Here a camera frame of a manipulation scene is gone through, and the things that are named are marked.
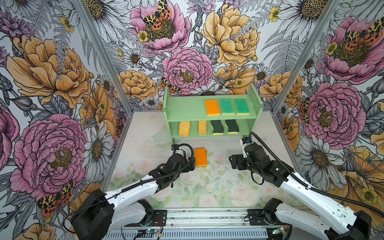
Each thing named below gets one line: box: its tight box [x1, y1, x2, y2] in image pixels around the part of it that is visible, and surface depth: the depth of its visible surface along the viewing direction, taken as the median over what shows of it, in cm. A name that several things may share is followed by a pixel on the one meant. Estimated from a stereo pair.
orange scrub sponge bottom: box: [194, 148, 208, 168], surface depth 96 cm
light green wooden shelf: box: [162, 84, 264, 144], surface depth 91 cm
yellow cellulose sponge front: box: [198, 120, 207, 135], surface depth 94 cm
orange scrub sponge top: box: [205, 99, 220, 117], surface depth 85 cm
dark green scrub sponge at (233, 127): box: [225, 119, 240, 134], surface depth 96 cm
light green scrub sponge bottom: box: [219, 98, 236, 115], surface depth 86 cm
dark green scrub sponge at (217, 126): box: [210, 120, 224, 135], surface depth 96 cm
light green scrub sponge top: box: [234, 98, 250, 116], surface depth 85 cm
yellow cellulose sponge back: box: [179, 121, 191, 138], surface depth 93 cm
